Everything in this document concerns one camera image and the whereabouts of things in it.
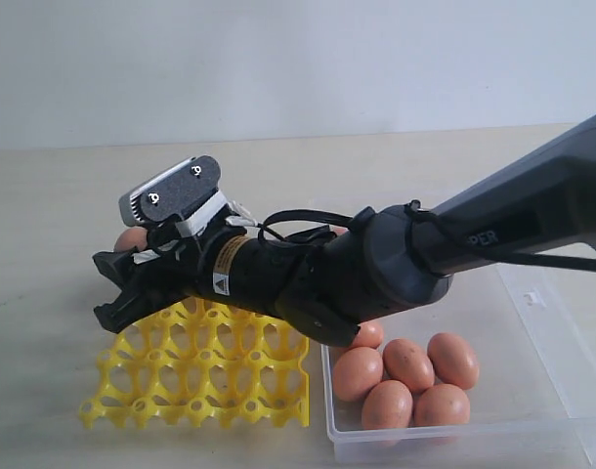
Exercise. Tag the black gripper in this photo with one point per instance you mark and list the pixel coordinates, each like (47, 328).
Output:
(268, 274)

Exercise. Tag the brown egg eight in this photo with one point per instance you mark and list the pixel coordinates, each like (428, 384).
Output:
(135, 237)

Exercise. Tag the brown egg eleven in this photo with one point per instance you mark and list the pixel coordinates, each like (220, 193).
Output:
(407, 362)

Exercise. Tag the brown egg fourteen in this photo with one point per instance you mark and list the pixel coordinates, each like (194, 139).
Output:
(454, 360)

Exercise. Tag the brown egg sixteen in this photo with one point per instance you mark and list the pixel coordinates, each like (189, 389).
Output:
(442, 405)

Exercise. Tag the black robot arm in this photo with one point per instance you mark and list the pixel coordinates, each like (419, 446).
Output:
(325, 273)

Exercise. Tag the yellow plastic egg tray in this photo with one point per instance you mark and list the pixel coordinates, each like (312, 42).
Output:
(199, 361)

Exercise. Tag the brown egg thirteen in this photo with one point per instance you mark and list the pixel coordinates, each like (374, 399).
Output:
(355, 373)

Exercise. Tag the brown egg twelve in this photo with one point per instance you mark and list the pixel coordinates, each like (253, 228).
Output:
(371, 335)

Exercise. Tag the brown egg fifteen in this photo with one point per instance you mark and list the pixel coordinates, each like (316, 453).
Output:
(388, 405)

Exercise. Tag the small white plastic clip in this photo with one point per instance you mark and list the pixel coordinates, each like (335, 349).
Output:
(532, 299)

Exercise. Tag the clear plastic container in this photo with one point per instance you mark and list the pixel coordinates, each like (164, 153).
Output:
(534, 405)

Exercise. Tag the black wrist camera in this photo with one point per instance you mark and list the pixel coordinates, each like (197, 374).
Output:
(173, 194)

